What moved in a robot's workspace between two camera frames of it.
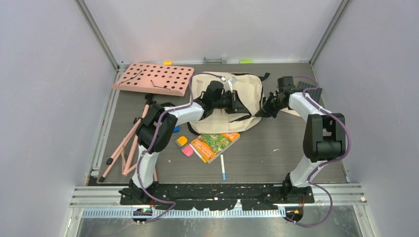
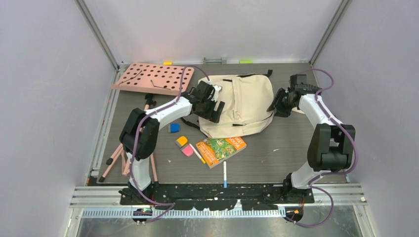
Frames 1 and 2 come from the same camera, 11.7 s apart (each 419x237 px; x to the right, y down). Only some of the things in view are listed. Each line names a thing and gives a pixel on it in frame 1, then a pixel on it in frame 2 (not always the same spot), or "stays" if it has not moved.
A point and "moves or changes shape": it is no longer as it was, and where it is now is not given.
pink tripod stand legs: [128, 147] stays
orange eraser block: [181, 141] stays
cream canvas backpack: [249, 94] moves or changes shape
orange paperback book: [211, 145] moves or changes shape
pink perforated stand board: [156, 79] stays
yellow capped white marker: [201, 158] stays
